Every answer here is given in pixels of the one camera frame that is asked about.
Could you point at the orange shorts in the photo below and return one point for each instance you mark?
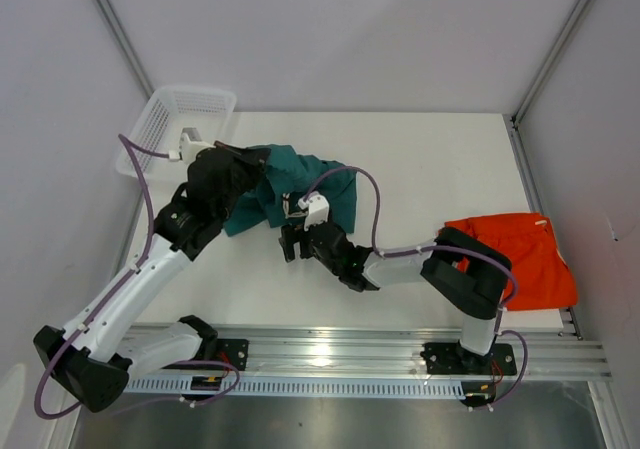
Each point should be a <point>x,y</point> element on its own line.
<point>528,241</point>

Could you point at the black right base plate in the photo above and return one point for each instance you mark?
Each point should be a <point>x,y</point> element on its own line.
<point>448,358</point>

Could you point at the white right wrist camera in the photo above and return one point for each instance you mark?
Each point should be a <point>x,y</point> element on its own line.
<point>316,208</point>

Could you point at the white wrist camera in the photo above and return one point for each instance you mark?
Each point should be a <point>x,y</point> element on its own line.
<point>189,147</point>
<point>316,208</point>

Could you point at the white plastic basket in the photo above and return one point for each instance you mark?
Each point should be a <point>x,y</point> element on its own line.
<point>170,109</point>

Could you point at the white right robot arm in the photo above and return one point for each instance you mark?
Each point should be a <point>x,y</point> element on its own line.
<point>470,275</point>

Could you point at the white slotted cable duct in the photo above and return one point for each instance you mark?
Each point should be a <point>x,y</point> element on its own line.
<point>248,385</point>

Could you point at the green shorts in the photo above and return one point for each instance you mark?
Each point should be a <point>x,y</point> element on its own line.
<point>288,177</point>

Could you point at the aluminium corner post right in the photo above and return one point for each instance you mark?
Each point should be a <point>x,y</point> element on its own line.
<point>568,29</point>

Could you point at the aluminium corner post left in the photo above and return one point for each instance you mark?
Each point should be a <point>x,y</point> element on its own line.
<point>109,15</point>

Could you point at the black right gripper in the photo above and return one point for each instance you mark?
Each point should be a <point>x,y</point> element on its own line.
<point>290,236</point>

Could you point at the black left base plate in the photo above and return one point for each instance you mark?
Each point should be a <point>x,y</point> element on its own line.
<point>234,351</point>

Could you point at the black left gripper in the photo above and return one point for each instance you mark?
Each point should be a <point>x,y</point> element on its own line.
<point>253,160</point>

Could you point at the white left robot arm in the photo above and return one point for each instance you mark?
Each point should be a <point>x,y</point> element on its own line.
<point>89,356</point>

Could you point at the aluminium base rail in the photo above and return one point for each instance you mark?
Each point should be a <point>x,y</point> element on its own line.
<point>395,354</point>

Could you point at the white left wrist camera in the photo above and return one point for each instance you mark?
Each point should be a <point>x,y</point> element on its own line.
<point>189,147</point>

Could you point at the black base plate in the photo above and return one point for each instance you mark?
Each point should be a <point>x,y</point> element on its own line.
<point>234,351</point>
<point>448,358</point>

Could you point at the aluminium corner post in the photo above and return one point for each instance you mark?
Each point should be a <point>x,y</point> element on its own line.
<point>568,29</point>
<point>109,15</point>

